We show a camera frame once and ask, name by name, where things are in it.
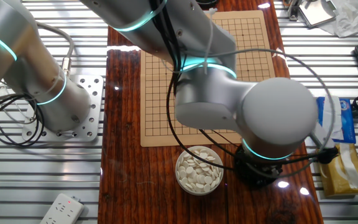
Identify black bowl of black stones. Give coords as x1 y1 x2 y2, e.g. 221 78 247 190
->
234 144 283 189

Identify gray robot base cable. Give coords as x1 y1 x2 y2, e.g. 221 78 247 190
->
35 21 75 77

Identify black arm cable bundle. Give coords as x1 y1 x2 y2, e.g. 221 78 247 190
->
149 0 340 180

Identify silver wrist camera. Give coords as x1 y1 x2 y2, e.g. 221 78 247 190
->
309 123 337 150

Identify white bowl of white stones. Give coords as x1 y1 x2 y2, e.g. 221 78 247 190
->
175 145 224 196

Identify blue tissue pack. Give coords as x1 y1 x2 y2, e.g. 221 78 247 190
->
315 95 357 144

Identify white power strip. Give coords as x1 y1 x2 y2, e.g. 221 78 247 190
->
39 193 85 224

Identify black base cables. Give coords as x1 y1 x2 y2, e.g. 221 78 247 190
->
0 93 45 147

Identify gold tissue pack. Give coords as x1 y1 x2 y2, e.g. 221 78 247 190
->
317 142 358 197

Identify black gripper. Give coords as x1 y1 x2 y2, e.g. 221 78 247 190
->
244 154 284 179

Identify beige go board mat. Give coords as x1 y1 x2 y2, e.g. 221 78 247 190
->
140 10 276 147

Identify white plastic bag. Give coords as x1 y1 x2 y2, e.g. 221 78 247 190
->
318 0 358 38

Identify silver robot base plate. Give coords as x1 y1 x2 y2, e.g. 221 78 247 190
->
22 74 104 143

